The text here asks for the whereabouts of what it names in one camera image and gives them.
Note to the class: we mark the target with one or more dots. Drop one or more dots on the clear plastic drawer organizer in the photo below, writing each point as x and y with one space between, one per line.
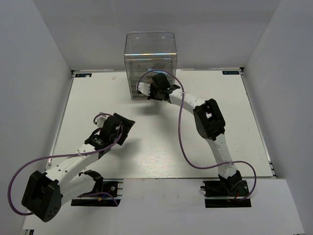
146 51

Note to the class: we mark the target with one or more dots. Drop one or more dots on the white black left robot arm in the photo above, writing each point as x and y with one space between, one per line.
46 192

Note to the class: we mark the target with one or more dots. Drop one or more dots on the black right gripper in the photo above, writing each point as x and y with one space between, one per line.
152 87

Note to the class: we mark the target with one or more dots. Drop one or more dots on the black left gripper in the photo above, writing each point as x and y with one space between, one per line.
128 124

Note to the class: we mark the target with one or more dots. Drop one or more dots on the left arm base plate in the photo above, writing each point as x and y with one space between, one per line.
109 196

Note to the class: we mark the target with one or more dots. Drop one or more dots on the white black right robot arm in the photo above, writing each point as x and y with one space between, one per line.
209 121

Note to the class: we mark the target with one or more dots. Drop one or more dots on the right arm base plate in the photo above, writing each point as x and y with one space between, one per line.
216 195

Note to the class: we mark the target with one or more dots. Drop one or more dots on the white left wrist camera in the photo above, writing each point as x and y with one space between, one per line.
99 120

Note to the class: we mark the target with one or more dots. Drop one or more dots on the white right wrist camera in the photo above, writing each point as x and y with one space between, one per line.
144 88

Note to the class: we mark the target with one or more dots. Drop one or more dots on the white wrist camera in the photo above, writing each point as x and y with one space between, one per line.
99 120
144 88

